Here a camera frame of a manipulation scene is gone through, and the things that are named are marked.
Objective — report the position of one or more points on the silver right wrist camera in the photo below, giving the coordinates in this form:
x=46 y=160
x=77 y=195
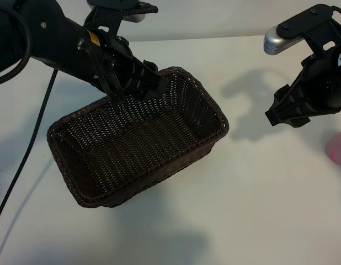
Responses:
x=272 y=44

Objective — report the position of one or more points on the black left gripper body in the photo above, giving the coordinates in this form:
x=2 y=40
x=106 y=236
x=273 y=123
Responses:
x=107 y=58

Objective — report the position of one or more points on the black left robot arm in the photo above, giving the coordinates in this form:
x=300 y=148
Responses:
x=49 y=41

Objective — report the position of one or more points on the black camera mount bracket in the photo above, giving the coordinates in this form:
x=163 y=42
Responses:
x=115 y=2
x=303 y=19

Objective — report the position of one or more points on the black right camera mount bracket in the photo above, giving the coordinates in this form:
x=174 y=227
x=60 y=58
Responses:
x=303 y=19

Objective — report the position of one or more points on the dark brown wicker basket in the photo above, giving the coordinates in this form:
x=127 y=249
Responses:
x=137 y=143

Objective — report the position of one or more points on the black left camera mount bracket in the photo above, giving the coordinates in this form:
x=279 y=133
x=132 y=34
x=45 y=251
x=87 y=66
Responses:
x=115 y=2

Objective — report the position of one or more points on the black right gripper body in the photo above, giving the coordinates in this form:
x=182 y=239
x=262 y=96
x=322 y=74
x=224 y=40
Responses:
x=327 y=82

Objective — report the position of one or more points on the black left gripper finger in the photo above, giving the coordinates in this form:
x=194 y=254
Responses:
x=145 y=70
x=154 y=87

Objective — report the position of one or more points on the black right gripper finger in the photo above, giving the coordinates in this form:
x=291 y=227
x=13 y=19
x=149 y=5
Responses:
x=286 y=100
x=293 y=117

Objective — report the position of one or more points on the pink peach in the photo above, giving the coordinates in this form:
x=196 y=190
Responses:
x=338 y=150

